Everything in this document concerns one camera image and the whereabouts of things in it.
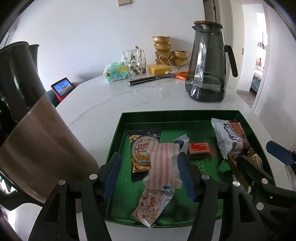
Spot brown gold oatmeal bag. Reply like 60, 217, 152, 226
227, 148, 263, 193

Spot white blue cookie bag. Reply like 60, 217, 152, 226
211, 118, 250, 160

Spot red small snack packet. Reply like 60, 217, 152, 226
187, 142, 216, 159

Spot pink striped snack packet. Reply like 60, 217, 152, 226
143, 143, 182, 191

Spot silver white snack bag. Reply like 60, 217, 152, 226
130, 188, 174, 228

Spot Danisa butter cookies packet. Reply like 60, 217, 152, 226
127, 128, 162, 182

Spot copper black thermos jug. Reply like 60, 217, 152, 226
1, 42, 98, 210

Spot beige small snack packet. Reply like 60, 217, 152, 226
173, 134, 190, 153

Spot green tray box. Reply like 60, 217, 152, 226
106, 110, 271, 228

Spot grey glass pitcher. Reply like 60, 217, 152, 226
185, 21, 238, 102

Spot orange scissors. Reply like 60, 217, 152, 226
173, 71, 188, 81

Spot red smart display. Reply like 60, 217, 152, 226
51, 77, 75, 102

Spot short gold bowl stack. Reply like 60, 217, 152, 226
172, 51, 188, 67

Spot yellow box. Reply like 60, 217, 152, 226
148, 64, 171, 76

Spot stack of gold bowls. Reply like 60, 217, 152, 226
152, 36, 171, 66

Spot teal wrapped package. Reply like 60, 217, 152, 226
103, 62, 129, 82

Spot clear patterned glass jar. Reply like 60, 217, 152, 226
123, 46, 144, 80

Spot white cable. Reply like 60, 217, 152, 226
158, 55, 193, 75

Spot beige wall switch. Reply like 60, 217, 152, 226
118, 0, 132, 6

